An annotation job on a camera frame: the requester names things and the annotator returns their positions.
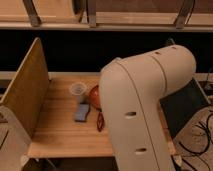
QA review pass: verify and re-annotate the orange ceramic bowl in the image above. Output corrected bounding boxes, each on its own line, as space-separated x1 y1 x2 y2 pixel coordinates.
89 85 101 109

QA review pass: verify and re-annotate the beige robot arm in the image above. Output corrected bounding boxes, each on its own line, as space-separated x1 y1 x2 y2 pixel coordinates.
99 45 196 171

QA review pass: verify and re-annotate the clear plastic cup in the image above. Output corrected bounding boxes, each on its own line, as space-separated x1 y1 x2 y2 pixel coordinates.
69 82 87 103

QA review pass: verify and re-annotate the blue sponge block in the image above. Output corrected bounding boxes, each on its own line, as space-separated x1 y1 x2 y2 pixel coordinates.
74 104 90 122

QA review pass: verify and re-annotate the right dark side panel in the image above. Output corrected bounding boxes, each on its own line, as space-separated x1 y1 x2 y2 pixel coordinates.
160 78 210 138

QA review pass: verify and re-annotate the left wooden side panel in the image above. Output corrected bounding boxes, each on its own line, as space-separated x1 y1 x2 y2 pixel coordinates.
0 38 49 141

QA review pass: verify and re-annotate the black cable on floor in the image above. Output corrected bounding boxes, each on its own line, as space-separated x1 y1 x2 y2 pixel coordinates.
178 112 213 171

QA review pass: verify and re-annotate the wooden shelf rail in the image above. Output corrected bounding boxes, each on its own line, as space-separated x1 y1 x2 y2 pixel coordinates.
0 0 213 32

